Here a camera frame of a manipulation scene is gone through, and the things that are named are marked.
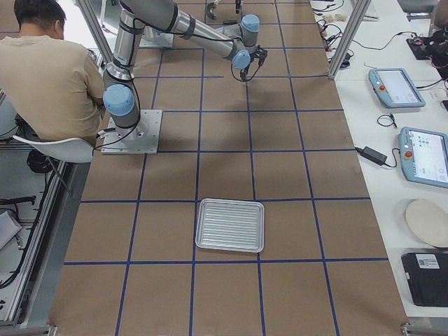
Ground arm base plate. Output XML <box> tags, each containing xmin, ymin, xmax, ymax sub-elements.
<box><xmin>100</xmin><ymin>110</ymin><xmax>162</xmax><ymax>155</ymax></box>
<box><xmin>139</xmin><ymin>26</ymin><xmax>174</xmax><ymax>49</ymax></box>

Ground beige plate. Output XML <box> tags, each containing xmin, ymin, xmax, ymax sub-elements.
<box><xmin>405</xmin><ymin>199</ymin><xmax>447</xmax><ymax>249</ymax></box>

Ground black tablet device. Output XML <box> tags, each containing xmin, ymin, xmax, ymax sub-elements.
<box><xmin>401</xmin><ymin>253</ymin><xmax>447</xmax><ymax>307</ymax></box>

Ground white chair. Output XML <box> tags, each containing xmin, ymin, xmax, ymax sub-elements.
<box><xmin>12</xmin><ymin>134</ymin><xmax>95</xmax><ymax>197</ymax></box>

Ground upper teach pendant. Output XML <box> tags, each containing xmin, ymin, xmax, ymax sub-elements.
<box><xmin>368</xmin><ymin>68</ymin><xmax>426</xmax><ymax>109</ymax></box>

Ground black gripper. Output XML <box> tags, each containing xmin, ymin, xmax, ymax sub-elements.
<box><xmin>239</xmin><ymin>47</ymin><xmax>268</xmax><ymax>81</ymax></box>

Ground black power brick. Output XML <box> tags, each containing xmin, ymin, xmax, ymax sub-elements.
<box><xmin>355</xmin><ymin>146</ymin><xmax>387</xmax><ymax>166</ymax></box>

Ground black tangled cables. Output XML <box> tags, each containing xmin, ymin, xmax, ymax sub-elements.
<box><xmin>313</xmin><ymin>0</ymin><xmax>354</xmax><ymax>69</ymax></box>

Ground olive brake shoe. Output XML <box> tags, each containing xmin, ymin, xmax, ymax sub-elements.
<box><xmin>205</xmin><ymin>1</ymin><xmax>218</xmax><ymax>20</ymax></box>

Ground seated person beige shirt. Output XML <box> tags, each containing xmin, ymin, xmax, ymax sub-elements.
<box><xmin>1</xmin><ymin>1</ymin><xmax>104</xmax><ymax>144</ymax></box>

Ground silver metal tray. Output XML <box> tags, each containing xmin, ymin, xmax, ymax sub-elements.
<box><xmin>195</xmin><ymin>198</ymin><xmax>265</xmax><ymax>253</ymax></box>

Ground aluminium frame post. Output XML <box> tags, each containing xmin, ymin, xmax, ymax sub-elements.
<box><xmin>328</xmin><ymin>0</ymin><xmax>371</xmax><ymax>80</ymax></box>

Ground lower teach pendant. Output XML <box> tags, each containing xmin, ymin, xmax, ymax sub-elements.
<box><xmin>399</xmin><ymin>127</ymin><xmax>447</xmax><ymax>188</ymax></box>

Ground teach pendant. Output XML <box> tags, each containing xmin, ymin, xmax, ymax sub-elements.
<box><xmin>368</xmin><ymin>68</ymin><xmax>426</xmax><ymax>109</ymax></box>
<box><xmin>399</xmin><ymin>127</ymin><xmax>447</xmax><ymax>188</ymax></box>

